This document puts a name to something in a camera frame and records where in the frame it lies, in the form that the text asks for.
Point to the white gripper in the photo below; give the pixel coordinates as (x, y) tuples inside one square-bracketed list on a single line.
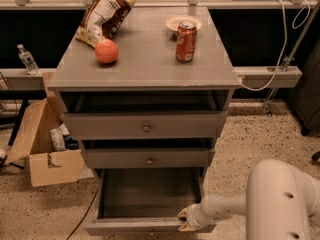
[(194, 216)]

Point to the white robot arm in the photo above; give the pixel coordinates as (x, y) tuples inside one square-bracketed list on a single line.
[(280, 203)]

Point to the grey middle drawer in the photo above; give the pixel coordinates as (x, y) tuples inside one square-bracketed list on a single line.
[(147, 158)]

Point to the grey top drawer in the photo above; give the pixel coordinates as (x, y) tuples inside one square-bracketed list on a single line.
[(99, 126)]

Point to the grey drawer cabinet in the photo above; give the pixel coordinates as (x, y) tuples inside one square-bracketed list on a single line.
[(147, 78)]

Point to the open cardboard box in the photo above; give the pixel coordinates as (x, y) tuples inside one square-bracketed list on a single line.
[(34, 142)]

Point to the can inside cardboard box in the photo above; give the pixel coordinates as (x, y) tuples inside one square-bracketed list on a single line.
[(57, 140)]

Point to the dark cabinet at right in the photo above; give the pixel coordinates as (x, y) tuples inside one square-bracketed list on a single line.
[(305, 97)]

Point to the red soda can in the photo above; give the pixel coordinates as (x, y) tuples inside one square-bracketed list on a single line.
[(186, 41)]

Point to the orange ball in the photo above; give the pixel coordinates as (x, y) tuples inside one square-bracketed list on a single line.
[(106, 51)]

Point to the small white bowl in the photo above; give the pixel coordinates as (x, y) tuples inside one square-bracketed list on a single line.
[(173, 22)]

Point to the brown chip bag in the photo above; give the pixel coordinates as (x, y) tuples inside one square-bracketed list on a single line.
[(102, 20)]

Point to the clear water bottle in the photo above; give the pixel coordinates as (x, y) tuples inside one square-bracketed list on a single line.
[(27, 59)]

